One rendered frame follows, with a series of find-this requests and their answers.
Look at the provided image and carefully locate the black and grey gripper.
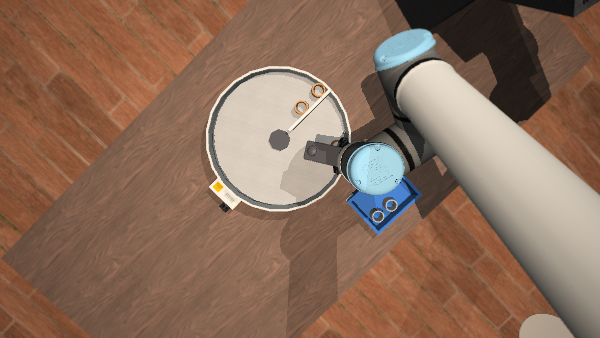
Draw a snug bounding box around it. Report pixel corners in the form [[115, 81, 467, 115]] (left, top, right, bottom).
[[333, 137, 349, 174]]

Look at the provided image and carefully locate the grey metal sleeve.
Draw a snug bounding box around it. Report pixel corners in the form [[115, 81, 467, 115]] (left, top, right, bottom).
[[369, 208, 384, 223], [382, 197, 397, 211]]

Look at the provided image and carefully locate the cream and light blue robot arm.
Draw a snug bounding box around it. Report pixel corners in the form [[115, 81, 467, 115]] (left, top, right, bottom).
[[304, 29, 600, 338]]

